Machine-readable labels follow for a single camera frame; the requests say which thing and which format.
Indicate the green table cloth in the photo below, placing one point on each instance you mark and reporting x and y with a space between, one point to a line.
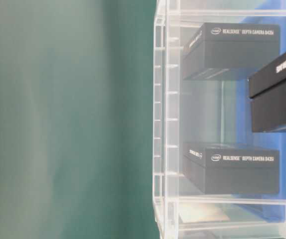
76 119

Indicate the blue foam liner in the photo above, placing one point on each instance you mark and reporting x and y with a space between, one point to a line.
270 207

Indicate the white label on case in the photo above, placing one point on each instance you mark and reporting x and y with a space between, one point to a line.
201 212

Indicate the black camera box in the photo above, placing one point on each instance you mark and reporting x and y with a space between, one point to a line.
229 50
267 93
215 168

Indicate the clear plastic storage case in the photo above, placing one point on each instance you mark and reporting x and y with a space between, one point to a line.
193 111

